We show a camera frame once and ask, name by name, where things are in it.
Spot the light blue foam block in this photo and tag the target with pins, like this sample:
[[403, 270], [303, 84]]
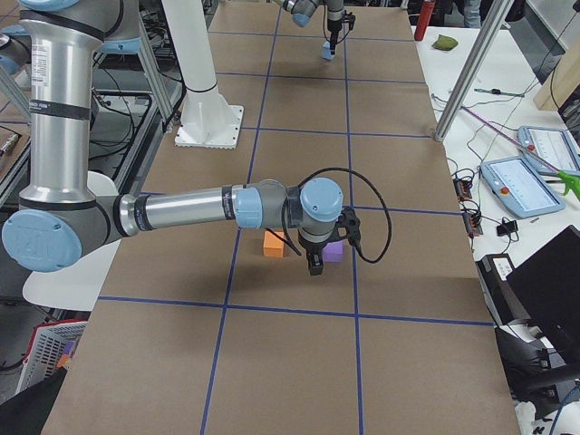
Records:
[[327, 52]]

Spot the purple foam block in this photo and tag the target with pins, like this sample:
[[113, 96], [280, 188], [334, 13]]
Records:
[[333, 252]]

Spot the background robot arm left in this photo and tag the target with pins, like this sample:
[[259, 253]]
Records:
[[16, 48]]

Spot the orange foam block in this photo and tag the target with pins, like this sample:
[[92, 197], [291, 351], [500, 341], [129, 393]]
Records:
[[273, 244]]

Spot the red bottle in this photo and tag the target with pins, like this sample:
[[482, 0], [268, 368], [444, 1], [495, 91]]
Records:
[[423, 21]]

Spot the green bean bag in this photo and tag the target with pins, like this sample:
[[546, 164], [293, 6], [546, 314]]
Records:
[[445, 43]]

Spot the near teach pendant tablet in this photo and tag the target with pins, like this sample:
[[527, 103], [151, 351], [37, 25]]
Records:
[[520, 189]]

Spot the teach pendant tablet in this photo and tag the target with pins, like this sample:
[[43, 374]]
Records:
[[557, 146], [520, 189]]

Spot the black laptop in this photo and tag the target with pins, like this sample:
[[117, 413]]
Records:
[[547, 285]]

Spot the far teach pendant tablet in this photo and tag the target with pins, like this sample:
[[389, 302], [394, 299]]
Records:
[[557, 146]]

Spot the green grabber tool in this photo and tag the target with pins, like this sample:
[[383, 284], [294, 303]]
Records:
[[571, 181]]

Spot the white perforated basket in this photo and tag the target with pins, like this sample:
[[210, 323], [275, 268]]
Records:
[[45, 349]]

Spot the white pedestal column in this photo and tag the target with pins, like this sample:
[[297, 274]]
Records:
[[206, 120]]

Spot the aluminium frame post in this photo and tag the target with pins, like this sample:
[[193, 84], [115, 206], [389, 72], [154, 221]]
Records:
[[486, 36]]

